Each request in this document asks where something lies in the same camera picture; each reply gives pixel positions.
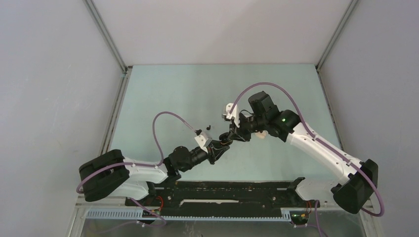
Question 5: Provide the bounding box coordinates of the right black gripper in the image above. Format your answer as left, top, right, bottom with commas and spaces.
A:
227, 113, 267, 142

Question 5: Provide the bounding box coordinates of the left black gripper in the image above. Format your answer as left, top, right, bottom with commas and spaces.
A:
180, 139, 229, 172

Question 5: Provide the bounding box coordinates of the black earbud charging case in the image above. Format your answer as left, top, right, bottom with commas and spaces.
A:
219, 132, 233, 146

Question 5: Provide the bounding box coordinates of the beige earbud charging case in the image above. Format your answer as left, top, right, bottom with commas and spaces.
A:
255, 130, 267, 139

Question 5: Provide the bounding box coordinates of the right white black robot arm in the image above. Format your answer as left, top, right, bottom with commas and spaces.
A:
223, 91, 378, 214

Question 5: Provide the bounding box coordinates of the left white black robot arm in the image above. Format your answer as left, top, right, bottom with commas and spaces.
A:
76, 140, 230, 206

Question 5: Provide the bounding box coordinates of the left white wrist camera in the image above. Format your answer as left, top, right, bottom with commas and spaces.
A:
194, 129, 212, 153

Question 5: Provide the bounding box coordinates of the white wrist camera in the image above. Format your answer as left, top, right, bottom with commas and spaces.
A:
222, 103, 240, 128
194, 129, 212, 153

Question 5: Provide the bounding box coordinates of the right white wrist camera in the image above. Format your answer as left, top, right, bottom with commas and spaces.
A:
222, 103, 240, 128

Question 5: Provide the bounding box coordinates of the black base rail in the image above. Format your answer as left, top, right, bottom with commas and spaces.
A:
138, 178, 319, 217

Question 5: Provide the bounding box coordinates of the grey cable duct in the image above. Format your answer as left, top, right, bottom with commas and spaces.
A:
85, 208, 298, 222

